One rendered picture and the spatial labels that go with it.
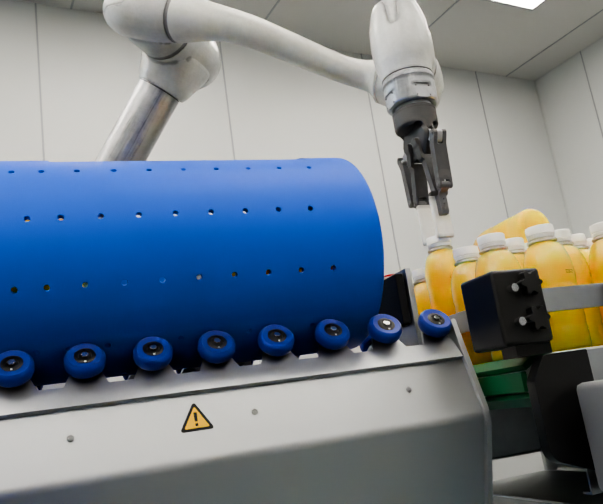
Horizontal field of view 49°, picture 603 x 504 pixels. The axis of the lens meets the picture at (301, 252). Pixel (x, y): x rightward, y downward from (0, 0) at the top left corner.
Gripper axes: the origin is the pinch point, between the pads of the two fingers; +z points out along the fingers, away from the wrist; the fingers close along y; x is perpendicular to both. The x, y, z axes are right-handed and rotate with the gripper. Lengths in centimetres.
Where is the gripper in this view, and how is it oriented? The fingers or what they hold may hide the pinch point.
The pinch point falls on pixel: (434, 222)
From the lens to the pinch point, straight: 111.4
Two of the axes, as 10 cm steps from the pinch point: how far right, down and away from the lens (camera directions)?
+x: 9.4, -0.5, 3.4
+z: 1.4, 9.6, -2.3
